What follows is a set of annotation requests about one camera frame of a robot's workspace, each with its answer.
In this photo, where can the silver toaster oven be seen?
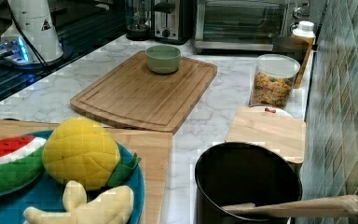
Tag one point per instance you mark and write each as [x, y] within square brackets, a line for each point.
[245, 24]

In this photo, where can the black two-slot toaster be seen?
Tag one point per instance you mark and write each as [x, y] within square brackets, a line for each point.
[172, 20]

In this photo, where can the plush watermelon slice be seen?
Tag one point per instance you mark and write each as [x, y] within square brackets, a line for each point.
[20, 161]

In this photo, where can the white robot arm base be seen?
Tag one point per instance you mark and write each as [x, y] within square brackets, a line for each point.
[31, 40]

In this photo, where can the teal box with wooden lid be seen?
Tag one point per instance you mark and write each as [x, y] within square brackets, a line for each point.
[280, 134]

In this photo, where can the pink white lidded bowl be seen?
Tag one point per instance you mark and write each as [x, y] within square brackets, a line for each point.
[271, 109]

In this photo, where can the plush banana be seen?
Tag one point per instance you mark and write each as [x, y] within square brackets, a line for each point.
[113, 206]

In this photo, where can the green ceramic bowl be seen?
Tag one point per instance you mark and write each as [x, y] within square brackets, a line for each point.
[163, 59]

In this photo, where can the wooden spoon handle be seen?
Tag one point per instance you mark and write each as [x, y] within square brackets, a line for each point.
[340, 206]

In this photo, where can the black utensil holder pot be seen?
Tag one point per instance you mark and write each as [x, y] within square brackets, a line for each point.
[234, 173]

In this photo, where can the large bamboo cutting board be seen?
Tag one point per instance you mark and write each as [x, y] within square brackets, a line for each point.
[132, 96]

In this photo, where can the blue plate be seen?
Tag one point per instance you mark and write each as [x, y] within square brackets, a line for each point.
[46, 193]

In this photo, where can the white-capped bottle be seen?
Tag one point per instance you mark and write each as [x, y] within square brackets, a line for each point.
[305, 32]

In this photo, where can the clear cereal jar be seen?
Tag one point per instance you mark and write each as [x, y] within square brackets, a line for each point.
[274, 79]

